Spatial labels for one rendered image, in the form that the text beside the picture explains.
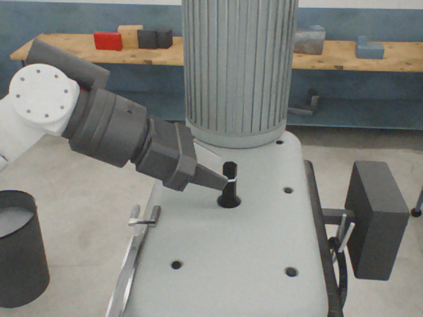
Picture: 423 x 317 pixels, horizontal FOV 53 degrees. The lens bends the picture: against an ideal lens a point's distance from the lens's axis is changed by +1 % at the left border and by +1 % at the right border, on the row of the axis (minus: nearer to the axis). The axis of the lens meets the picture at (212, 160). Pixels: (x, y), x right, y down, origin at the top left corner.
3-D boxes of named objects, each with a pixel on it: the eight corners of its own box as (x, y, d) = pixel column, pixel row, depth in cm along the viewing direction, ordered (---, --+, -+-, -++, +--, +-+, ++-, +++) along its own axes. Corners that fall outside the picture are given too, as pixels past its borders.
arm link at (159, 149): (165, 161, 67) (92, 133, 63) (195, 111, 63) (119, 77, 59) (170, 212, 57) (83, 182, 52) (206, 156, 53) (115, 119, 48)
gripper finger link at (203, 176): (218, 191, 61) (180, 176, 58) (230, 174, 59) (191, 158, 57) (220, 198, 59) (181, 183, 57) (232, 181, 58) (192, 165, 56)
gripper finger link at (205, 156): (224, 155, 64) (188, 140, 61) (213, 172, 65) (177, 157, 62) (222, 150, 65) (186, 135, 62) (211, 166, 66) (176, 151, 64)
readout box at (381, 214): (394, 282, 100) (418, 213, 88) (353, 280, 100) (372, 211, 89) (373, 225, 116) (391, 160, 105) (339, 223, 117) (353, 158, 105)
